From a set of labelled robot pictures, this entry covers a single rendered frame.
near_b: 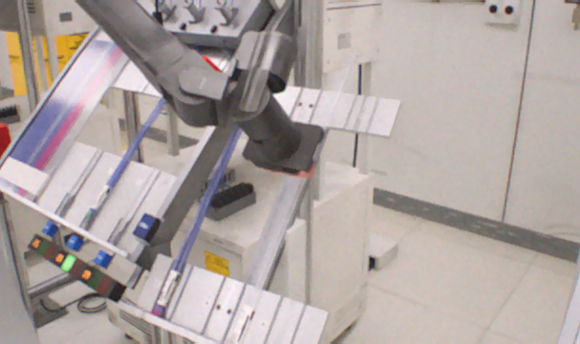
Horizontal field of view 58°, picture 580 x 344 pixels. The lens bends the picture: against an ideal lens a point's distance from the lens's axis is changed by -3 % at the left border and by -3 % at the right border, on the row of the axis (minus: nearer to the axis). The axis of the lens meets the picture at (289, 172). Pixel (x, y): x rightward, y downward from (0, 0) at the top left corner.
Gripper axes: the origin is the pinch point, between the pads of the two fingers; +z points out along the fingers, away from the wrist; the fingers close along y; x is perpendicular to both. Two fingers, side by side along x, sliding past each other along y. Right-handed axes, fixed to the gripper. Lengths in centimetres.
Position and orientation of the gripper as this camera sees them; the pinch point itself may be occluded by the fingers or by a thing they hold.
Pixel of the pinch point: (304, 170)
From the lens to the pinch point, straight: 79.3
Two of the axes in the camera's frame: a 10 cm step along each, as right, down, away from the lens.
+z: 3.7, 4.2, 8.3
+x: -3.6, 8.9, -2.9
